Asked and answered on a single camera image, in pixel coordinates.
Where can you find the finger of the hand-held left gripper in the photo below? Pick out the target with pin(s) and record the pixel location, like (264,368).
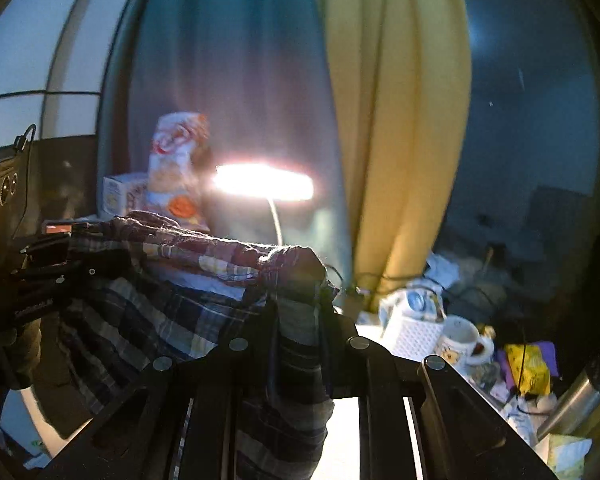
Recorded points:
(70,271)
(47,251)

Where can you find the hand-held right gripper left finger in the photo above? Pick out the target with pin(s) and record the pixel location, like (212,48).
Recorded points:
(252,365)

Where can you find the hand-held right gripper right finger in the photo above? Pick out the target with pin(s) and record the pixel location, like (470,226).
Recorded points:
(340,360)

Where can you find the plaid flannel shirt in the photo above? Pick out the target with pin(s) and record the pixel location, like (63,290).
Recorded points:
(180,310)

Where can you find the person's left forearm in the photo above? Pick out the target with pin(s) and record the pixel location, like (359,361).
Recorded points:
(10,355)

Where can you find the white plastic basket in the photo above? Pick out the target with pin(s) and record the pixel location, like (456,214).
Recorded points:
(412,337)

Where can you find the colourful printed carton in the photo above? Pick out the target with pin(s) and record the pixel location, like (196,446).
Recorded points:
(122,195)

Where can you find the white mug with cat print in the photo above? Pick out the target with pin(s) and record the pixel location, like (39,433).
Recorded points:
(455,345)

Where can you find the crumpled white paper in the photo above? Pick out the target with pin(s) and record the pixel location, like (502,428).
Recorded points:
(440,269)

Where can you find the printed snack bag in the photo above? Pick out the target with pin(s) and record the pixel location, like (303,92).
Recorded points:
(172,170)

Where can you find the white desk lamp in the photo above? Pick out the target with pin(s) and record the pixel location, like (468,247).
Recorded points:
(260,180)

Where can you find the yellow printed plastic bag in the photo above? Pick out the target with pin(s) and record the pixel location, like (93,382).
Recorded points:
(532,370)

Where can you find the purple cloth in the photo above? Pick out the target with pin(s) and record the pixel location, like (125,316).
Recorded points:
(549,352)

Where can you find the stainless steel tumbler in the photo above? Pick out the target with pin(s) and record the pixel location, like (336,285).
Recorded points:
(570,405)

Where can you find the yellow tissue box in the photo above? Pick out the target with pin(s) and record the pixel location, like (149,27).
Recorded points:
(565,452)

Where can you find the yellow curtain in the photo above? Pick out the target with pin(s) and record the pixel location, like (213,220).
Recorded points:
(395,110)

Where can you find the grey teal curtain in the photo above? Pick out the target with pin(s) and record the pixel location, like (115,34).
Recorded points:
(230,60)

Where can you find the dark window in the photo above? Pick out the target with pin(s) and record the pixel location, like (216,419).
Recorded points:
(530,110)

